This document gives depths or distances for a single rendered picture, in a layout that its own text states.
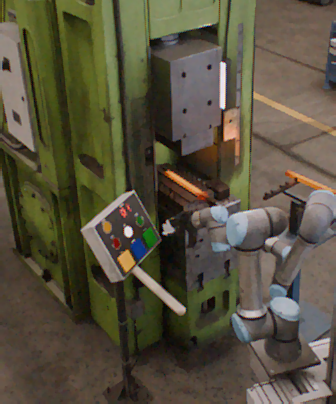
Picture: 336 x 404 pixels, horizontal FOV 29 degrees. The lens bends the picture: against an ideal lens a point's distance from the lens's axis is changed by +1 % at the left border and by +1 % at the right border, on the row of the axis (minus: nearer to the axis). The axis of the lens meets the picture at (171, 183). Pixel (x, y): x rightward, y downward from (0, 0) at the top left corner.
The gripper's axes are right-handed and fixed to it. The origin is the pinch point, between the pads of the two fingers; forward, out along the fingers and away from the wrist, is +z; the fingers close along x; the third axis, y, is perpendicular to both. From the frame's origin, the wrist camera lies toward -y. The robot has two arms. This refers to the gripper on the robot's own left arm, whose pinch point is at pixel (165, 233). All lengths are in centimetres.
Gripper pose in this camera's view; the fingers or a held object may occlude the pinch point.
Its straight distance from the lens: 299.9
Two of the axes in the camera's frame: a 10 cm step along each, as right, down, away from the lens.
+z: -7.4, 2.4, 6.3
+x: -4.9, 4.6, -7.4
